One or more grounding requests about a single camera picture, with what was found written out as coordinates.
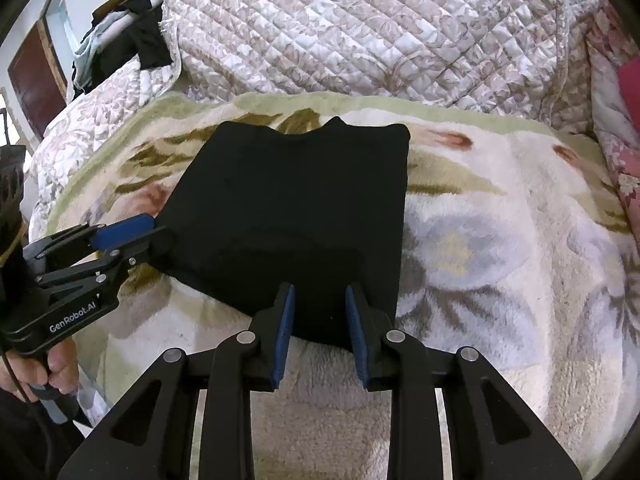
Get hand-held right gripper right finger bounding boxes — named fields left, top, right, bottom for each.
left=345, top=284, right=583, bottom=480

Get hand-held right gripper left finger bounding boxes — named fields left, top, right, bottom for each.
left=57, top=281, right=297, bottom=480

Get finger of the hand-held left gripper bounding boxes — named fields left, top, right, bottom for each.
left=22, top=213, right=157, bottom=262
left=37, top=226, right=177, bottom=292

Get black pants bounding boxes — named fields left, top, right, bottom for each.
left=152, top=116, right=412, bottom=353

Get person's left hand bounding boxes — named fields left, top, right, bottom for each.
left=0, top=332, right=81, bottom=403

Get person's dark clothing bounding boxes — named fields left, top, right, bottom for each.
left=0, top=387, right=93, bottom=480

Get floral fleece blanket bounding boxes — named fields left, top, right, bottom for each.
left=27, top=91, right=640, bottom=480

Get light blue garment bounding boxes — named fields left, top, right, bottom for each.
left=71, top=10, right=132, bottom=97

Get brown wooden door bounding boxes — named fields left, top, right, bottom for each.
left=7, top=20, right=68, bottom=127

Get black garment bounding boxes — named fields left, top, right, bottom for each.
left=92, top=0, right=174, bottom=93

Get white quilted floral bedspread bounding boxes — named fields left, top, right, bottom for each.
left=27, top=0, right=608, bottom=241

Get pink floral quilt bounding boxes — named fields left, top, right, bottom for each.
left=582, top=0, right=640, bottom=221

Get bright pink cloth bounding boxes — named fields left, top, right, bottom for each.
left=617, top=56, right=640, bottom=127

